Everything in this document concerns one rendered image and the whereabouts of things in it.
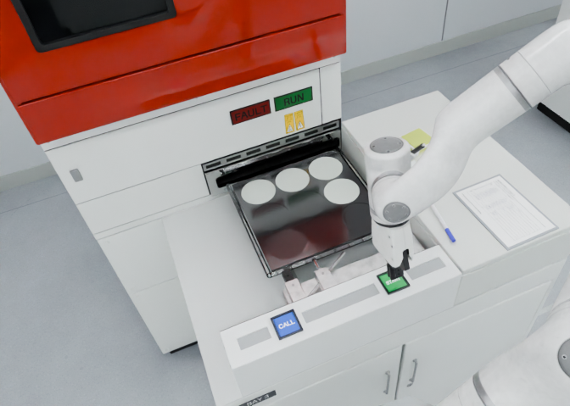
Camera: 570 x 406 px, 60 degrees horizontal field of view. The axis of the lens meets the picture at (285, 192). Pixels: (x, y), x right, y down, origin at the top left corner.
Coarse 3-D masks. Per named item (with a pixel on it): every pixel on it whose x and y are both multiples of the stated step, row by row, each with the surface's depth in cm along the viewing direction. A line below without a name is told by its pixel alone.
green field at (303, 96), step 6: (306, 90) 141; (288, 96) 140; (294, 96) 141; (300, 96) 141; (306, 96) 142; (276, 102) 140; (282, 102) 140; (288, 102) 141; (294, 102) 142; (300, 102) 143
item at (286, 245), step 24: (288, 168) 151; (240, 192) 145; (288, 192) 143; (312, 192) 143; (360, 192) 141; (264, 216) 138; (288, 216) 137; (312, 216) 136; (336, 216) 135; (360, 216) 135; (264, 240) 132; (288, 240) 131; (312, 240) 131; (336, 240) 130; (288, 264) 126
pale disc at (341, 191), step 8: (328, 184) 144; (336, 184) 144; (344, 184) 144; (352, 184) 143; (328, 192) 142; (336, 192) 142; (344, 192) 141; (352, 192) 141; (336, 200) 140; (344, 200) 139; (352, 200) 139
